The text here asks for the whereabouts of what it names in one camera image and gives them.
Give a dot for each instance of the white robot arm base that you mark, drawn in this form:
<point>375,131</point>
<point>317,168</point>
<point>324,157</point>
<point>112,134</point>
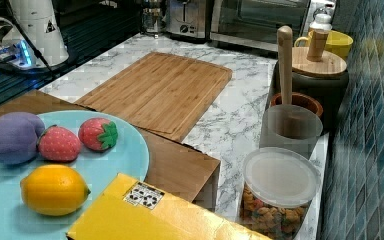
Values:
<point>29,35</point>

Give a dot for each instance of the silver two-slot toaster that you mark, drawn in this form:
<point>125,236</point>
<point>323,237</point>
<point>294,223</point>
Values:
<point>189,18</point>

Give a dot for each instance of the stainless toaster oven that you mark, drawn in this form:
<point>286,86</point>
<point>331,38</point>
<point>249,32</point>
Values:
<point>254,23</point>

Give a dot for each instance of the bamboo cutting board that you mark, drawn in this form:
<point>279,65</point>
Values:
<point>162,93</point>

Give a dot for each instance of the wooden drawer box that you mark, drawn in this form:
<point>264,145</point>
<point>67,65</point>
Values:
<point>174,167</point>

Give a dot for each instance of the red toy strawberry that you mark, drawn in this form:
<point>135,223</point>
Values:
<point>59,144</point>
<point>98,134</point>

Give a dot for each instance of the frosted plastic cup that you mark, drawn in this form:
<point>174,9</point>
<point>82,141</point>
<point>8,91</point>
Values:
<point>290,127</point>

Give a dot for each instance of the clear cereal jar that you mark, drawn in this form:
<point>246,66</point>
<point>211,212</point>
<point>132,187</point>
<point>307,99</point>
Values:
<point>279,186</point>

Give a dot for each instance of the brown wooden utensil cup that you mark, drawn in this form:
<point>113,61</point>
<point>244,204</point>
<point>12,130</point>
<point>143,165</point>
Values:
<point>301,100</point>

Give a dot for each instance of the yellow cereal box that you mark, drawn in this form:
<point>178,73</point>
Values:
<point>128,209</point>

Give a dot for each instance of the dark canister with wooden lid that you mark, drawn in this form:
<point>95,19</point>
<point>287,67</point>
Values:
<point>319,74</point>

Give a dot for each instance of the yellow toy lemon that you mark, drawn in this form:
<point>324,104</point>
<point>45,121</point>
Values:
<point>54,190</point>

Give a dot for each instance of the white bottle with cap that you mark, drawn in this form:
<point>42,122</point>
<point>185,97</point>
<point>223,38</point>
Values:
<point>321,22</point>

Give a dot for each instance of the yellow mug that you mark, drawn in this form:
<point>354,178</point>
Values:
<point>337,43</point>

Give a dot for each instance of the purple toy plum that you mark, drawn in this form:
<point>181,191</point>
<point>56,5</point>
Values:
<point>19,133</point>

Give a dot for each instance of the light blue plate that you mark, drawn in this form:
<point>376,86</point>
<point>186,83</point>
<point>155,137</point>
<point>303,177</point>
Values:
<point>130,156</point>

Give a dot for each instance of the wooden utensil handle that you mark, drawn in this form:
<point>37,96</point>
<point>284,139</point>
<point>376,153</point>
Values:
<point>284,39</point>

